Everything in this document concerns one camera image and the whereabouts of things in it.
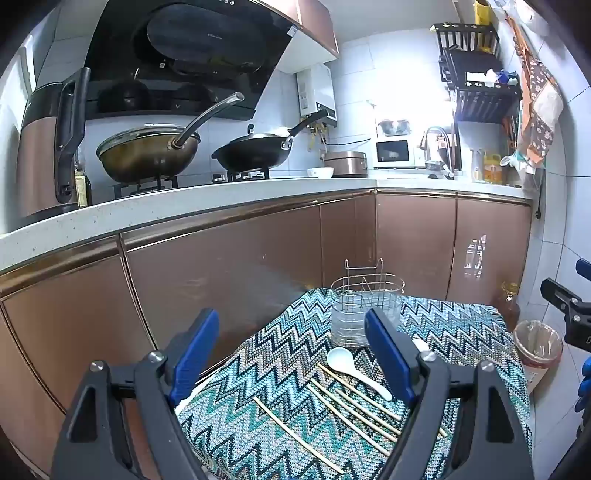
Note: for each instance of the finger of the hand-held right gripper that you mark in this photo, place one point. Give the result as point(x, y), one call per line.
point(556, 293)
point(584, 268)

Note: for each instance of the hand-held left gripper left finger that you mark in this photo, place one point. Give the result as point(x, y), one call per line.
point(196, 357)

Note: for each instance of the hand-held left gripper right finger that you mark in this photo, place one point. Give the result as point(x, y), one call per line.
point(388, 355)

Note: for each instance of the white ceramic spoon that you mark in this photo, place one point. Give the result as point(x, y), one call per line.
point(421, 345)
point(338, 357)

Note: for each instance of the bamboo chopstick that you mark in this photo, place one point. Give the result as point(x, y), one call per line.
point(354, 408)
point(367, 410)
point(298, 429)
point(348, 420)
point(360, 392)

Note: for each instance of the person's right hand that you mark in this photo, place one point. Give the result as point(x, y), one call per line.
point(585, 387)

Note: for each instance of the trash bin with plastic liner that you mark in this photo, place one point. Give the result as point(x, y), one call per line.
point(540, 350)

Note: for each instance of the large amber oil bottle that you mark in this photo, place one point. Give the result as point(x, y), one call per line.
point(510, 304)

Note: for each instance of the black power plug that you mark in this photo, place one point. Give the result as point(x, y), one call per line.
point(538, 214)

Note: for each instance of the zigzag patterned cloth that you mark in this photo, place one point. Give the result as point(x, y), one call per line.
point(461, 332)

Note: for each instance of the clear plastic bag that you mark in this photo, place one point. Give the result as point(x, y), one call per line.
point(519, 168)

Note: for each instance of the yellow detergent bottle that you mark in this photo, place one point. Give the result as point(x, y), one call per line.
point(492, 168)

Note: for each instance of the white spray bottle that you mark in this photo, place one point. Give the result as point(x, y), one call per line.
point(476, 166)

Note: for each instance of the black gas stove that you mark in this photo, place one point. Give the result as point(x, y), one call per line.
point(152, 184)

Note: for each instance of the patterned hanging apron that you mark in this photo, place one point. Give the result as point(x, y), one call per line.
point(538, 92)

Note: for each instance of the dark kitchen faucet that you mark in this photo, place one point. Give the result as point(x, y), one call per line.
point(444, 143)

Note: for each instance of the white bowl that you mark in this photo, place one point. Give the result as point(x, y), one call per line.
point(320, 172)

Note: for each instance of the black dish rack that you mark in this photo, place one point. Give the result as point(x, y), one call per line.
point(480, 104)

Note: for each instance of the brown rice cooker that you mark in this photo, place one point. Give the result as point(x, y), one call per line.
point(346, 164)

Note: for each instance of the white microwave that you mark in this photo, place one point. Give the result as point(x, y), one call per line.
point(392, 152)

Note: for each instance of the yellow label oil bottle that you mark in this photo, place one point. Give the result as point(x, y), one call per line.
point(83, 187)

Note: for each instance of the brown wok with glass lid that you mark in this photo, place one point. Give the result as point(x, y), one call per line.
point(138, 157)

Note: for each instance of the black wok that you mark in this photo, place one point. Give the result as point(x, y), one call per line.
point(249, 154)

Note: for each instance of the crumpled white cloth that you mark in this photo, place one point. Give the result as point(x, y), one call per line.
point(480, 77)

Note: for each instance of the steel pot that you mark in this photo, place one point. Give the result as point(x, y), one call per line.
point(393, 128)

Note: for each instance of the yellow roll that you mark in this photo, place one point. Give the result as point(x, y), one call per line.
point(483, 11)

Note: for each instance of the white water heater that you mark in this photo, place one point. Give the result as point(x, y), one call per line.
point(316, 87)

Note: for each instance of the black range hood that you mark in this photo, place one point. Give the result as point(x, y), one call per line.
point(184, 46)

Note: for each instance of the brown wall cabinet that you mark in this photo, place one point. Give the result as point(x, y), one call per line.
point(318, 23)

